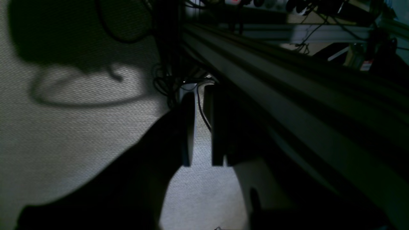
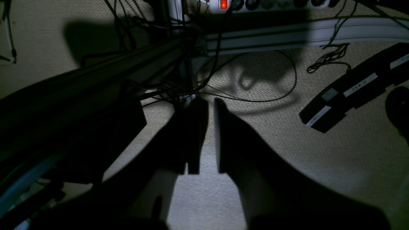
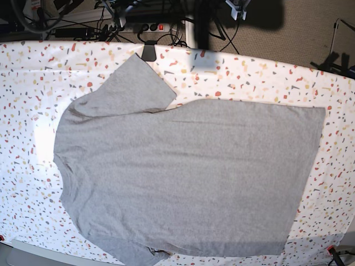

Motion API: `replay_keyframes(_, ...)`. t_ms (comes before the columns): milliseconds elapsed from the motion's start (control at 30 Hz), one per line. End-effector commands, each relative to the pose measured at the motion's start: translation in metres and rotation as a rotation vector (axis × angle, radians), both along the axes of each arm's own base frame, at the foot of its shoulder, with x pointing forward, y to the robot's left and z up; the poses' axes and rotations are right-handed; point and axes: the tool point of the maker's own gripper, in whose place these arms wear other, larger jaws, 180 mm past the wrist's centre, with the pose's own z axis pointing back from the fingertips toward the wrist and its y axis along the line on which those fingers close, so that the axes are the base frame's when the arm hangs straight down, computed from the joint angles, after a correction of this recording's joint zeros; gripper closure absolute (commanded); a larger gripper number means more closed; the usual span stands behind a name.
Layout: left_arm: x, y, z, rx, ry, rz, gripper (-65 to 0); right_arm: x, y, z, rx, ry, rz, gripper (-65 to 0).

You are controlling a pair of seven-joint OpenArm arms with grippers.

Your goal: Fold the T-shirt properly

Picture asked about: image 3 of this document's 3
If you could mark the grey T-shirt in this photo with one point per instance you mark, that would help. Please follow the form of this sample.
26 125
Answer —
212 178

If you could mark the black table clamp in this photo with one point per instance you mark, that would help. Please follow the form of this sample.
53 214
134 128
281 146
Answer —
149 53

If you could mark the white power strip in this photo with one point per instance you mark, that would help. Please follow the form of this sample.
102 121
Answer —
145 27

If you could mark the terrazzo patterned tablecloth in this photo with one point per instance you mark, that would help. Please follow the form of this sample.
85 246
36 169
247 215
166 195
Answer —
40 79

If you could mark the black power adapter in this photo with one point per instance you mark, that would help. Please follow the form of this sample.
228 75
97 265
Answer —
83 33

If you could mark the black stand right background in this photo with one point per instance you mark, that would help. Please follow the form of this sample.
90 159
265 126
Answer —
336 63

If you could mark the red clamp right corner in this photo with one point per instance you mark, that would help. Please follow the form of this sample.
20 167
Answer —
332 251

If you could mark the black camera pole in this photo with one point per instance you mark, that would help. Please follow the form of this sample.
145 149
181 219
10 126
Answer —
201 15

